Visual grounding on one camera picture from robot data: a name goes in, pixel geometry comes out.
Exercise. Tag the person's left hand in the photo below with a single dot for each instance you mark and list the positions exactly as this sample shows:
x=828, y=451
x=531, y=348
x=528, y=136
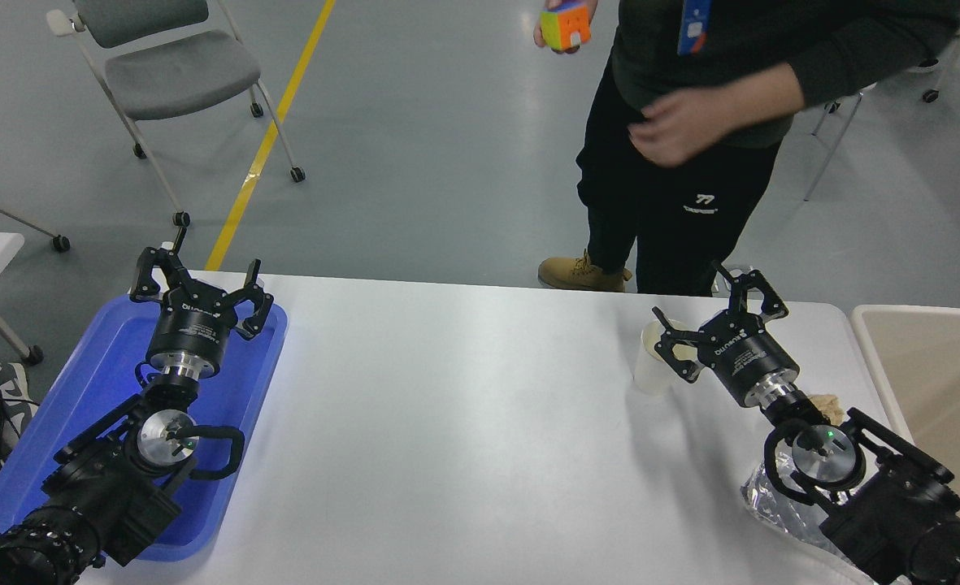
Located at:
x=687, y=122

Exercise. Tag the person's left forearm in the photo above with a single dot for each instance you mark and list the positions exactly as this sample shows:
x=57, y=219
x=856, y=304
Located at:
x=772, y=101

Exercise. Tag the white plastic chair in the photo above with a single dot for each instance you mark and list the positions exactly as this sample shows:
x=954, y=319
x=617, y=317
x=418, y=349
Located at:
x=832, y=148

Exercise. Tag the blue plastic tray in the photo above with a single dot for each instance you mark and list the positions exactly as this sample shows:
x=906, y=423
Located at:
x=97, y=366

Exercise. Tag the grey chair base with castor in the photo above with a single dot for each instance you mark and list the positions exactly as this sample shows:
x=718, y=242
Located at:
x=60, y=243

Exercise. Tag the colourful puzzle cube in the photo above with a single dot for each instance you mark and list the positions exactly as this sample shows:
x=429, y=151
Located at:
x=565, y=28

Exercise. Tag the person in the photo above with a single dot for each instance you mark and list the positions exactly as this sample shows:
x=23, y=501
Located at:
x=675, y=211

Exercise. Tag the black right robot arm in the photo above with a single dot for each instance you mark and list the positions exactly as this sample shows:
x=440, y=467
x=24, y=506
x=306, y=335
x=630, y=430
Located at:
x=894, y=504

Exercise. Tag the person's right hand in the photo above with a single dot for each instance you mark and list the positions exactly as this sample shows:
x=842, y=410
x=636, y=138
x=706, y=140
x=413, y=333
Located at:
x=538, y=32

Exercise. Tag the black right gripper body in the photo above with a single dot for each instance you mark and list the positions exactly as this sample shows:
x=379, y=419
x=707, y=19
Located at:
x=744, y=353

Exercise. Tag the crumpled tan paper ball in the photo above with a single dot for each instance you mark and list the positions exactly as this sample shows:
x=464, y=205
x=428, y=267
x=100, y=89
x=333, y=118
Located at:
x=829, y=406

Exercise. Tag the white paper cup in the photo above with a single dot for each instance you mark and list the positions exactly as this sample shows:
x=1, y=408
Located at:
x=649, y=375

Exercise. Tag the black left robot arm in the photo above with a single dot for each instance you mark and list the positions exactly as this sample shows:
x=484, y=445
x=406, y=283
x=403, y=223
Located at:
x=97, y=487

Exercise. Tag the blue badge card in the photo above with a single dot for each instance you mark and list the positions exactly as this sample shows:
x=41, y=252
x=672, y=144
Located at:
x=693, y=28

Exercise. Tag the large pale bin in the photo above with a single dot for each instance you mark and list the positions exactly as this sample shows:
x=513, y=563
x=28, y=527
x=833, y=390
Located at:
x=935, y=366

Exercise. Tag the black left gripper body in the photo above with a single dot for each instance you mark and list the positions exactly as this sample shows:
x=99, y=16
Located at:
x=191, y=337

